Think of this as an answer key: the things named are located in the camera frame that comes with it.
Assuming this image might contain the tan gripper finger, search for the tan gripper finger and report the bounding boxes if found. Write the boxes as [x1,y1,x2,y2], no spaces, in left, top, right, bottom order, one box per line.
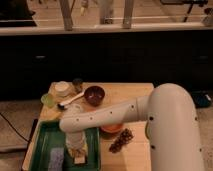
[74,156,86,164]

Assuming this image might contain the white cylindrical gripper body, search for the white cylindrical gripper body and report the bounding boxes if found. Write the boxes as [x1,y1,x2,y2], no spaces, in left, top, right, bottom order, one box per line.
[66,132,88,157]

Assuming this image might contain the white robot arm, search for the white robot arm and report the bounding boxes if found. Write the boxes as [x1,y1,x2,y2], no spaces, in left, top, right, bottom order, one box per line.
[59,83,205,171]

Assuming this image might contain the green plastic tray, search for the green plastic tray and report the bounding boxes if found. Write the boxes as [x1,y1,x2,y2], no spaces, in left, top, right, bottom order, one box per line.
[29,121,101,171]

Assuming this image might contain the orange bowl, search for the orange bowl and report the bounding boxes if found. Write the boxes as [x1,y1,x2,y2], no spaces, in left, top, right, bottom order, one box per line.
[101,124,123,134]

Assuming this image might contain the white spoon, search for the white spoon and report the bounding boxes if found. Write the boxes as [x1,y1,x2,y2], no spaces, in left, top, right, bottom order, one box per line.
[57,92,84,109]

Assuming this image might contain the green cup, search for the green cup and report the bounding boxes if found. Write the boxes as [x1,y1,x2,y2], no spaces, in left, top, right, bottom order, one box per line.
[41,93,56,108]

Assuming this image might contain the dark maroon bowl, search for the dark maroon bowl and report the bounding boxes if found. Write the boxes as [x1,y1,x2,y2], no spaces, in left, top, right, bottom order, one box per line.
[84,86,105,106]

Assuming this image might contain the white cup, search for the white cup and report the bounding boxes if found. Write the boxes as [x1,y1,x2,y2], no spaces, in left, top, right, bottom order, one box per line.
[54,81,70,97]

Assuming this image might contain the dark small jar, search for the dark small jar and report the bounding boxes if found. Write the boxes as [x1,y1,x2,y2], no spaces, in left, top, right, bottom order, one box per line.
[72,78,83,93]

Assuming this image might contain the dark cabinet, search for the dark cabinet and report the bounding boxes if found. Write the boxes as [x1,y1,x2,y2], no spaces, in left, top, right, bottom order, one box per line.
[0,30,213,100]

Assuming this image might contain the black blue device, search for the black blue device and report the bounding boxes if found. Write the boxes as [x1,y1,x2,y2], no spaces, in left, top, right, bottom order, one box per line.
[193,93,212,108]

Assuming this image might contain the black cable left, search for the black cable left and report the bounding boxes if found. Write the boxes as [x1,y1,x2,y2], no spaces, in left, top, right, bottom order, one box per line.
[0,112,32,144]

